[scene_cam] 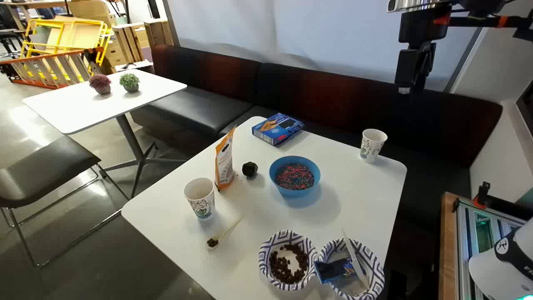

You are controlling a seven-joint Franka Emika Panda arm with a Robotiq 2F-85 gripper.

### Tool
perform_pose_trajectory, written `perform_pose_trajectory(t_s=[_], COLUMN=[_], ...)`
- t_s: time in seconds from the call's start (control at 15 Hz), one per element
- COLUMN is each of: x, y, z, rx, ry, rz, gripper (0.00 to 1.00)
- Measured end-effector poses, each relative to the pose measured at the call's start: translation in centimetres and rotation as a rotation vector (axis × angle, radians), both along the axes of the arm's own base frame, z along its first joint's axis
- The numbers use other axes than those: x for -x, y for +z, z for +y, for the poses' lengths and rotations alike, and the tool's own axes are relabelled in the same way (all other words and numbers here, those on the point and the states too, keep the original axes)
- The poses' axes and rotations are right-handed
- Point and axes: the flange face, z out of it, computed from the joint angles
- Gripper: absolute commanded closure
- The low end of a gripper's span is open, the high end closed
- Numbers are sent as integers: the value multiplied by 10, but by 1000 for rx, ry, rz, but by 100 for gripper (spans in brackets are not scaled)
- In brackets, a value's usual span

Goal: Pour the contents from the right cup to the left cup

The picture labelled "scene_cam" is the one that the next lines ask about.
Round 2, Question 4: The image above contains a wooden stick with dark tip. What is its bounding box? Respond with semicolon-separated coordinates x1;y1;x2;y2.
207;218;244;248

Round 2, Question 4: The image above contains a blue cookie box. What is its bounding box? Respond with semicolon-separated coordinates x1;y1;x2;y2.
252;113;304;146

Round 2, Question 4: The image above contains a wooden edged metal cart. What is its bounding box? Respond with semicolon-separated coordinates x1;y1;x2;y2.
439;181;533;300

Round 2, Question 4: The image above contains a green potted plant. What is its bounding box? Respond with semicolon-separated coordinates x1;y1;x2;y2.
120;73;140;93

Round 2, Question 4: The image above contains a dark blue packet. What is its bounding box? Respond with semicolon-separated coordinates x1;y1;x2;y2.
315;258;357;283

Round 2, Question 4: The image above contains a white paper cup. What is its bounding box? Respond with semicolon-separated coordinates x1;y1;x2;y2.
184;178;215;219
360;128;389;161

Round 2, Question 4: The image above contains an orange snack pouch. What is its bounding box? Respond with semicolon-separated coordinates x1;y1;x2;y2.
215;129;235;189

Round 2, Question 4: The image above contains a dark bench seat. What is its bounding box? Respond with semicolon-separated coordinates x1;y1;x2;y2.
132;46;504;229

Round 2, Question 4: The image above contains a white cafe table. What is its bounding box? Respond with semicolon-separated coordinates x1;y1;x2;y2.
22;68;190;198

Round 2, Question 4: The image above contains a patterned plate with coffee beans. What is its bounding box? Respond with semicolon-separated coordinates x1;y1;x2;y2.
259;229;319;291

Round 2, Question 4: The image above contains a white black cap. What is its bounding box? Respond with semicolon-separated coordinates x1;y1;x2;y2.
469;218;533;300

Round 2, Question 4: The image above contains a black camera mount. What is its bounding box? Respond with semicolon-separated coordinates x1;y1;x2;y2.
389;0;533;93

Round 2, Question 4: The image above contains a blue bowl of candy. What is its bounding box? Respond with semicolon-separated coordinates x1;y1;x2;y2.
270;154;322;198

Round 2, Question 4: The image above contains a patterned plate with packet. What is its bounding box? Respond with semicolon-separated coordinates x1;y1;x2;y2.
317;238;387;300

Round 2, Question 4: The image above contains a yellow metal frame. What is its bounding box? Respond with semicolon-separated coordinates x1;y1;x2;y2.
24;16;112;64

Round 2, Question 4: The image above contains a small black round object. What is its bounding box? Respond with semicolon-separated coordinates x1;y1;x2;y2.
242;161;259;178

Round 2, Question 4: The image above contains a purple potted plant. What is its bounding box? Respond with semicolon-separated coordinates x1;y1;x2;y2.
90;73;112;94

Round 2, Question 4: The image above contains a black chair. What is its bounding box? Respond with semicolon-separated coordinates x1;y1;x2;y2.
0;136;129;268

